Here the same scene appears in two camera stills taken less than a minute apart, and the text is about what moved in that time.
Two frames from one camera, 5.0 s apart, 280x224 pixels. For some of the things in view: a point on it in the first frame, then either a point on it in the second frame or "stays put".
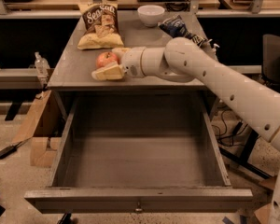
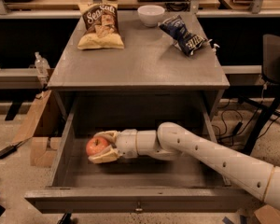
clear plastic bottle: [42, 65] stays put
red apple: [105, 58] to [96, 145]
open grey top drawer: [133, 154] stays put
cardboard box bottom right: [264, 214] stays put
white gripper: [132, 62] to [126, 144]
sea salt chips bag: [102, 27] stays put
